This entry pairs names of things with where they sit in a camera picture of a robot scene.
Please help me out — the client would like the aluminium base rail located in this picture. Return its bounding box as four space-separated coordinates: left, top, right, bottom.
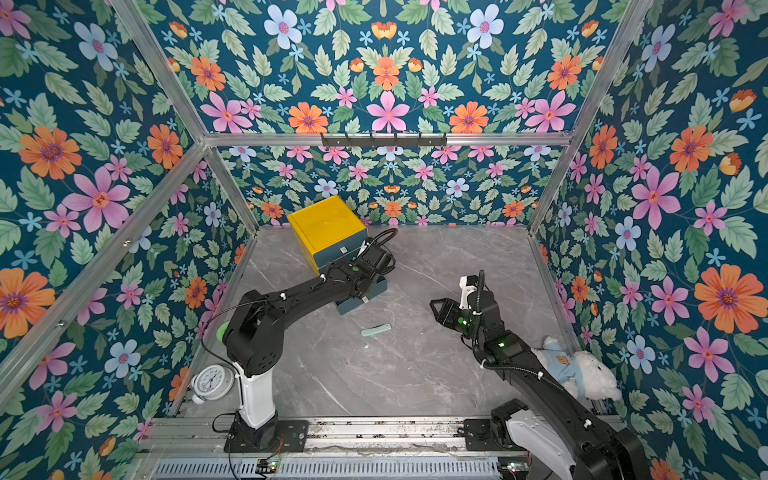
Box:
137 415 637 457

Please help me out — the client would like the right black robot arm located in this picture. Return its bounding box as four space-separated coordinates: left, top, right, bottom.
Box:
429 272 651 479

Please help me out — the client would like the teal drawer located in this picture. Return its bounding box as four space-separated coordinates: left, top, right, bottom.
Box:
313 230 368 273
335 277 388 315

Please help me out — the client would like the teal top drawer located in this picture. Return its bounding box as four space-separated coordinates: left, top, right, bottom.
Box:
313 230 368 273

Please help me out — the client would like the teal bottom drawer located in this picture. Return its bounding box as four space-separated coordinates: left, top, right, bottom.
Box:
335 277 388 315

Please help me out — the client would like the black hook rail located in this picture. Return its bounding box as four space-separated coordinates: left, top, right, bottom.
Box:
320 133 448 149

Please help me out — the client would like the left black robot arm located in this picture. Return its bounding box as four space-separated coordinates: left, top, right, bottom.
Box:
222 229 396 451

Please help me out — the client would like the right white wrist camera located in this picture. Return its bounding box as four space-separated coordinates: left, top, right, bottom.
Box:
459 275 478 310

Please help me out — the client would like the mint knife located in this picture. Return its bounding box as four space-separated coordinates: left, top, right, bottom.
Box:
361 323 392 338

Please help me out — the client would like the green lid small jar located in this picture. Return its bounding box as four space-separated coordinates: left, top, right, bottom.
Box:
216 322 229 343

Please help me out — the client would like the yellow drawer cabinet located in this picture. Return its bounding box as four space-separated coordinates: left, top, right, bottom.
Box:
288 196 367 274

